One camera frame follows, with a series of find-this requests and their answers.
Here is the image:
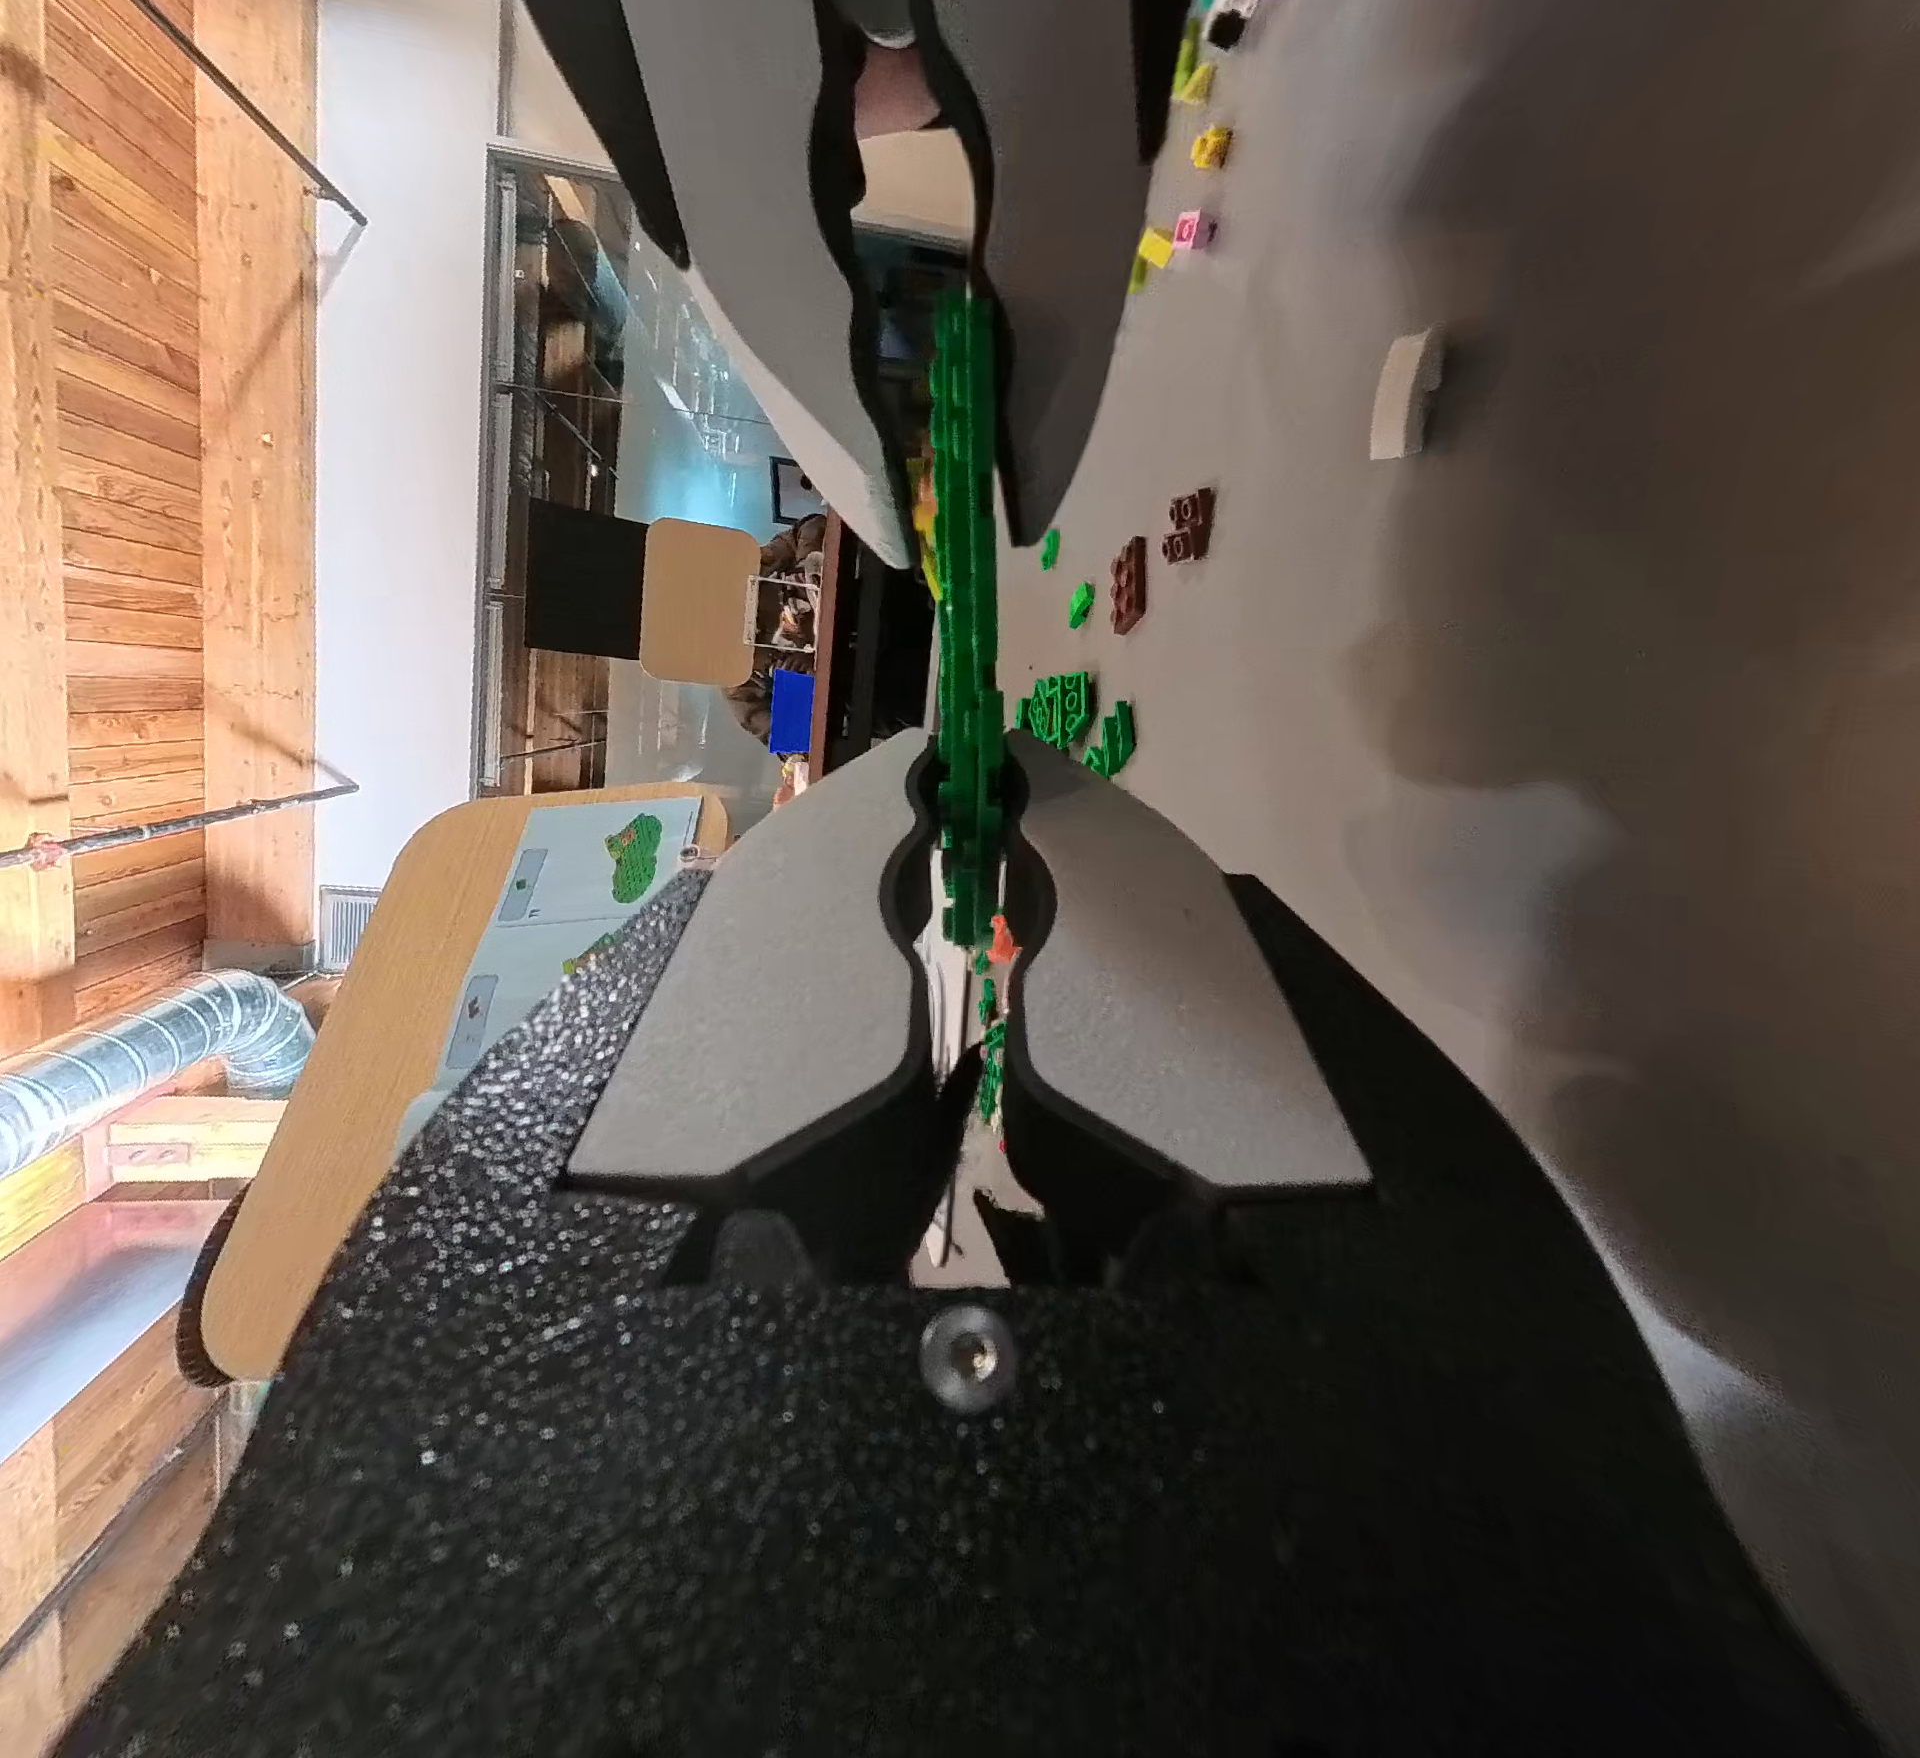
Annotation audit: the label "cluster of green lego parts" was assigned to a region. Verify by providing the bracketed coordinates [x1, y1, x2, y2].
[1014, 523, 1141, 784]

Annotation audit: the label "small colourful lego pieces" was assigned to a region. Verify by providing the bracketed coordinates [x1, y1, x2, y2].
[1125, 0, 1313, 290]

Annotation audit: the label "person's right hand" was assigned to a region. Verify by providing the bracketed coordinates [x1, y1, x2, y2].
[849, 43, 956, 139]

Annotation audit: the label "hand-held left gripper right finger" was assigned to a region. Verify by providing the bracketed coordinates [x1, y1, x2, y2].
[976, 735, 1373, 1250]

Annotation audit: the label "cardboard sheet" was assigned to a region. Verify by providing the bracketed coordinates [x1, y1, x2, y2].
[644, 520, 764, 686]

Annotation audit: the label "large silver ventilation duct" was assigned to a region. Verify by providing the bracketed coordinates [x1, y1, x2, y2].
[0, 975, 321, 1175]

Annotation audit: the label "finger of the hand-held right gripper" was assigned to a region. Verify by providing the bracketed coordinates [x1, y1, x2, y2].
[916, 0, 1141, 544]
[601, 0, 917, 569]

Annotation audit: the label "black screen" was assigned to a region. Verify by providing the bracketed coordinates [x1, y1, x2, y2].
[517, 500, 654, 660]

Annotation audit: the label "green lego plate assembly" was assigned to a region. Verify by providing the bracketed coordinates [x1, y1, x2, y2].
[916, 282, 1007, 949]

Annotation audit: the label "instruction book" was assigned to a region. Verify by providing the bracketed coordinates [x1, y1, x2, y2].
[182, 784, 730, 1385]

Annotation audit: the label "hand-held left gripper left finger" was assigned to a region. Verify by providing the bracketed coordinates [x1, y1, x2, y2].
[558, 735, 939, 1250]

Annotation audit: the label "tan curved lego piece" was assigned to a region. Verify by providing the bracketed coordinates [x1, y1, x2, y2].
[1370, 335, 1449, 465]

